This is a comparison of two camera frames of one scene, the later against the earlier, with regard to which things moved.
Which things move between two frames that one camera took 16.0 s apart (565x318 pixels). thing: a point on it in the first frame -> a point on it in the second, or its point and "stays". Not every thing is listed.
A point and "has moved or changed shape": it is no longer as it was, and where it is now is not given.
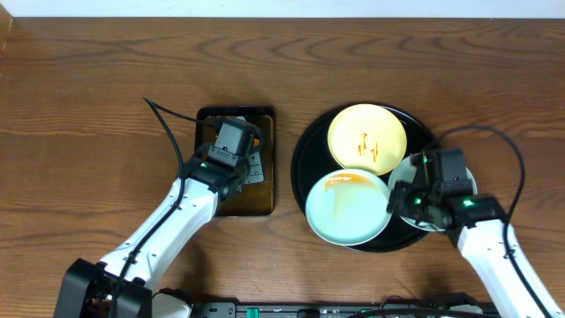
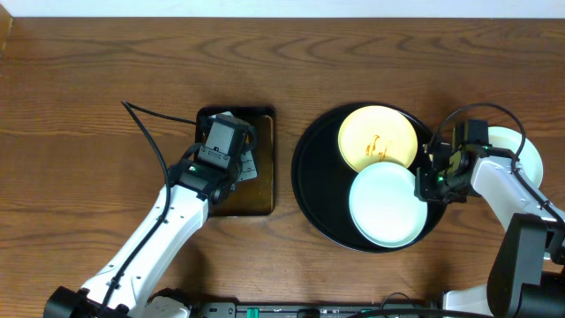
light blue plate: [348, 208] has moved or changed shape
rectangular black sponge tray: [256, 200] stays
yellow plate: [369, 137] stays
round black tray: [418, 136] -> [320, 181]
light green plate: [403, 170] -> [508, 139]
